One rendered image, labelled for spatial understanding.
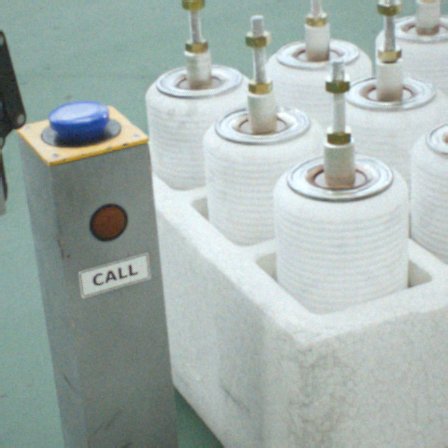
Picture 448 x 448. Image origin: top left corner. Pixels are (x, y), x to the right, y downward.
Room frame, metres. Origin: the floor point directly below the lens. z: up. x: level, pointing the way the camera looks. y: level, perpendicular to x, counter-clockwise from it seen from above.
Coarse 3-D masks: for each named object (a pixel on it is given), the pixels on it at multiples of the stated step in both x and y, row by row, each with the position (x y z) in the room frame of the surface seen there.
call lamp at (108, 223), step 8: (112, 208) 0.72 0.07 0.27; (96, 216) 0.71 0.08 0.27; (104, 216) 0.71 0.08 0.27; (112, 216) 0.71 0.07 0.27; (120, 216) 0.72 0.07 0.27; (96, 224) 0.71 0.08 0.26; (104, 224) 0.71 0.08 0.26; (112, 224) 0.71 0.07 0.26; (120, 224) 0.72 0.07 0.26; (96, 232) 0.71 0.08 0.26; (104, 232) 0.71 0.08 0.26; (112, 232) 0.71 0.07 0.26
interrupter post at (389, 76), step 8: (376, 64) 0.93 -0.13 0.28; (384, 64) 0.93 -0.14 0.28; (392, 64) 0.93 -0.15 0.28; (400, 64) 0.93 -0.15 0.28; (376, 72) 0.93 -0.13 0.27; (384, 72) 0.93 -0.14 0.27; (392, 72) 0.92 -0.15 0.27; (400, 72) 0.93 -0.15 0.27; (376, 80) 0.93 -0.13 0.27; (384, 80) 0.93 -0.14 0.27; (392, 80) 0.92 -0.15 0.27; (400, 80) 0.93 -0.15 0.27; (376, 88) 0.93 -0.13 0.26; (384, 88) 0.93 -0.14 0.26; (392, 88) 0.92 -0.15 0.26; (400, 88) 0.93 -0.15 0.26; (376, 96) 0.93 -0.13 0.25; (384, 96) 0.93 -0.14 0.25; (392, 96) 0.92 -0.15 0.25; (400, 96) 0.93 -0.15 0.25
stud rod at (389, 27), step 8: (384, 0) 0.93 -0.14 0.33; (392, 0) 0.93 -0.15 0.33; (384, 16) 0.94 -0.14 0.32; (392, 16) 0.93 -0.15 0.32; (384, 24) 0.93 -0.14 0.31; (392, 24) 0.93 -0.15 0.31; (384, 32) 0.93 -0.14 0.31; (392, 32) 0.93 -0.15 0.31; (384, 40) 0.93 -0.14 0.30; (392, 40) 0.93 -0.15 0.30; (384, 48) 0.93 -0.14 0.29; (392, 48) 0.93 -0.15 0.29
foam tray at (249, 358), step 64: (192, 192) 0.93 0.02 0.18; (192, 256) 0.84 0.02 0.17; (256, 256) 0.81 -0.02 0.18; (192, 320) 0.85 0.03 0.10; (256, 320) 0.74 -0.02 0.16; (320, 320) 0.71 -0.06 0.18; (384, 320) 0.70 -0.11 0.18; (192, 384) 0.86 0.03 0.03; (256, 384) 0.75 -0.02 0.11; (320, 384) 0.68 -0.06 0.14; (384, 384) 0.70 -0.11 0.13
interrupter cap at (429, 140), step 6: (438, 126) 0.85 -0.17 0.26; (444, 126) 0.85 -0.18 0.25; (432, 132) 0.84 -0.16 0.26; (438, 132) 0.84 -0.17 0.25; (444, 132) 0.84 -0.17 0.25; (426, 138) 0.83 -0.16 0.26; (432, 138) 0.83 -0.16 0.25; (438, 138) 0.83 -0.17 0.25; (444, 138) 0.83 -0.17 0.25; (426, 144) 0.83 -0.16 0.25; (432, 144) 0.82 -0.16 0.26; (438, 144) 0.82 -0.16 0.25; (444, 144) 0.82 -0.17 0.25; (432, 150) 0.82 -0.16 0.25; (438, 150) 0.81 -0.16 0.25; (444, 150) 0.81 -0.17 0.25; (444, 156) 0.80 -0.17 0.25
